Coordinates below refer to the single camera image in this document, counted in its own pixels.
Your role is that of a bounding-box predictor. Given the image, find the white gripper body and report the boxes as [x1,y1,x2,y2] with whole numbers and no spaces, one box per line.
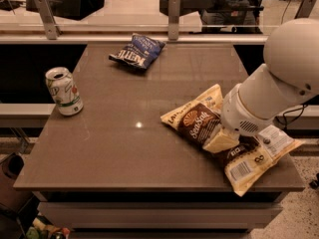
[221,84,274,136]

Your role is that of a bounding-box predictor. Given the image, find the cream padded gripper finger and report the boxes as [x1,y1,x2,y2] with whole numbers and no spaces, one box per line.
[202,127,239,153]

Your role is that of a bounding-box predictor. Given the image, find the brown sea salt chips bag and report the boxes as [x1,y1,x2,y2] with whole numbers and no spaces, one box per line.
[160,85,303,196]

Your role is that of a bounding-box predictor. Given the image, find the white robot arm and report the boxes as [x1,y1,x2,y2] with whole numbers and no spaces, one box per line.
[203,18,319,153]

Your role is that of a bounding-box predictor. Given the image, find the white green 7up can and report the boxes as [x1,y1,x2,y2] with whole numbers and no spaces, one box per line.
[45,67,84,116]

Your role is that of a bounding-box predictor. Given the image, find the black office chair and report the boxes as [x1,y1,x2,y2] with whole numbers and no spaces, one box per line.
[199,0,261,34]

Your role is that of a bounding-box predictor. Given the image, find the blue kettle chips bag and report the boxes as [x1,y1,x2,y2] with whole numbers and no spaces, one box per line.
[109,33,165,71]

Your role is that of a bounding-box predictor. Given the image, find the colourful items on floor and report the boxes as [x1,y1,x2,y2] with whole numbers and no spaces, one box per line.
[26,217,71,239]

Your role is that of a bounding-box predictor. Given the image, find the dark bin on floor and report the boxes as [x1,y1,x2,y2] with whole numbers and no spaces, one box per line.
[0,153,33,215]

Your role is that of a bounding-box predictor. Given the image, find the black cable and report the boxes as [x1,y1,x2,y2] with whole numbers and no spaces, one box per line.
[274,103,310,131]

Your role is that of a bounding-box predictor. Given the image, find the middle metal glass bracket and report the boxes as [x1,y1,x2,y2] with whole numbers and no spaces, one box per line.
[167,0,180,41]

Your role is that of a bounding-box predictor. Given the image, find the metal glass bracket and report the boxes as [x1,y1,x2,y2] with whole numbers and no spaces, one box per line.
[295,0,317,19]
[167,0,180,41]
[34,0,61,40]

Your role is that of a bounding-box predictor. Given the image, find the right metal glass bracket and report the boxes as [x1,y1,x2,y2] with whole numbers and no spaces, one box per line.
[295,0,317,19]

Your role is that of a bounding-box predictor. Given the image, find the left metal glass bracket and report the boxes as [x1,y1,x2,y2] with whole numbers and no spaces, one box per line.
[34,0,61,40]

